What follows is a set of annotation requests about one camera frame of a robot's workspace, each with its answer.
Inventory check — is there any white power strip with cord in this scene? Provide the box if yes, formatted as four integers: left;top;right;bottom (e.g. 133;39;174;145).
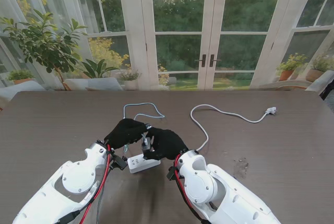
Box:
127;104;278;174

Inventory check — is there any red black arm cable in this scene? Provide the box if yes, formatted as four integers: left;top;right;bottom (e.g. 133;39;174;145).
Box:
78;144;112;224
174;153;207;224

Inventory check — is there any light blue braided USB cable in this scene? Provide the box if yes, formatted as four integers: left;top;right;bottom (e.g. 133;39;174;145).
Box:
122;102;165;154

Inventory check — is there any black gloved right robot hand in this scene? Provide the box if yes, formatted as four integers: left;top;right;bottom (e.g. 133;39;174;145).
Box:
142;126;189;161

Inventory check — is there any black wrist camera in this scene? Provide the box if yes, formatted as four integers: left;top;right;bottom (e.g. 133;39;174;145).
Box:
166;166;177;182
110;154;128;171

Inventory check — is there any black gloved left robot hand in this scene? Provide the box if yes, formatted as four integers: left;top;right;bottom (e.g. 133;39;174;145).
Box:
103;119;153;151

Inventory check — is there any red black left arm cable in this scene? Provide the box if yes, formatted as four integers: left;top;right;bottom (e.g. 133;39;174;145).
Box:
78;144;112;224

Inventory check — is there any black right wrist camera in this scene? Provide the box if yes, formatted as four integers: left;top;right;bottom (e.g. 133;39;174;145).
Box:
166;166;177;182

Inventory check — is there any printed garden window backdrop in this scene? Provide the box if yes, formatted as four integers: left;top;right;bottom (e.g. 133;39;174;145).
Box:
0;0;334;92

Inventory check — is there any red black right arm cable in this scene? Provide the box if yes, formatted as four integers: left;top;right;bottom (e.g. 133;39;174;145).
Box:
174;153;207;224

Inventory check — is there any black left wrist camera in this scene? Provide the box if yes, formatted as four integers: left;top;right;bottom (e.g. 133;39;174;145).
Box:
110;154;128;171

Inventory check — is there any grey USB charger adapter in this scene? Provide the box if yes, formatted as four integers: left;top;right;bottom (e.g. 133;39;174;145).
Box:
140;137;152;152

